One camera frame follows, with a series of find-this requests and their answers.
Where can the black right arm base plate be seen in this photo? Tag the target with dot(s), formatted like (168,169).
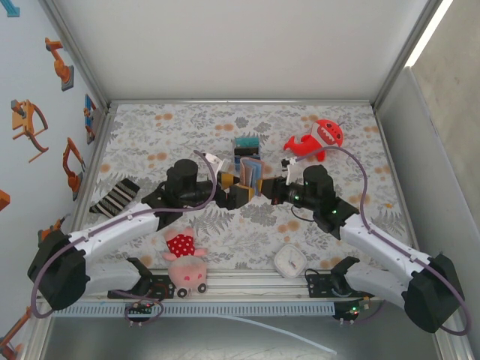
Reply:
(317,287)

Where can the wide aluminium frame beam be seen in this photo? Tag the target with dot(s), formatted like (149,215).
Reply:
(243,285)

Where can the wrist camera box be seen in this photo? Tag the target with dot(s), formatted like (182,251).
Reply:
(219,163)
(288,162)

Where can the white plastic tube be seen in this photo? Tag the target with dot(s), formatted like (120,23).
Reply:
(285,332)

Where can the black white striped sock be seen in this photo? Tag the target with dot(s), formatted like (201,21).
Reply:
(112,198)

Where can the red shark plush toy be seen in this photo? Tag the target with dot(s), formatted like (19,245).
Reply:
(322,138)

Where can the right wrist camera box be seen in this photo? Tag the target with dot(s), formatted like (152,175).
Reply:
(288,162)

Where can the floral patterned table mat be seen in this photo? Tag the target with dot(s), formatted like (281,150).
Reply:
(168,131)

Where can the blue and black box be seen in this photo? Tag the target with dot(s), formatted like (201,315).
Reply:
(246,151)

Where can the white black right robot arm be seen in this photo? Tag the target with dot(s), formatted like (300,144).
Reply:
(382,240)

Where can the orange gripper wall sticker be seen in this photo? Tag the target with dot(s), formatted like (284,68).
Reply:
(26,120)

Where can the pink pig plush toy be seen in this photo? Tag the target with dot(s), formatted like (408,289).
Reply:
(185,270)

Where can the blue orange machine wall sticker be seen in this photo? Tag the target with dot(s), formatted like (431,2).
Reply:
(89,116)

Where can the aluminium frame post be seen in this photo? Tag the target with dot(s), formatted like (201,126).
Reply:
(403,56)
(77,56)

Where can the teal credit card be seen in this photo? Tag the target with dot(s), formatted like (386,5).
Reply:
(246,142)

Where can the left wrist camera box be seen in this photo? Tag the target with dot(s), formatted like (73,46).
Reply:
(219,163)

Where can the white square clock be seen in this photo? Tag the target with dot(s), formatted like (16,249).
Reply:
(289,261)

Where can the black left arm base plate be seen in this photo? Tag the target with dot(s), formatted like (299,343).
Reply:
(159,287)

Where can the aluminium frame profile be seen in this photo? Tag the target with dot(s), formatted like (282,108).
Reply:
(240,102)
(96,157)

